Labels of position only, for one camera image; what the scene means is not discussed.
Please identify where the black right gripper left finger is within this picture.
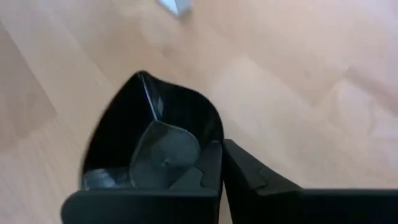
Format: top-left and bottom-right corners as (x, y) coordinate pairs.
(61, 141), (223, 224)

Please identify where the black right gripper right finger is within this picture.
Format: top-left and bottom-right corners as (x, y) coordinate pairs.
(222, 138), (398, 224)

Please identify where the black wavy square plate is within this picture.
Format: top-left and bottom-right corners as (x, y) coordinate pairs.
(80, 70), (225, 191)

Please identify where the white perforated metal shelf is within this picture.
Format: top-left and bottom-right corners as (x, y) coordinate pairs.
(154, 0), (193, 19)

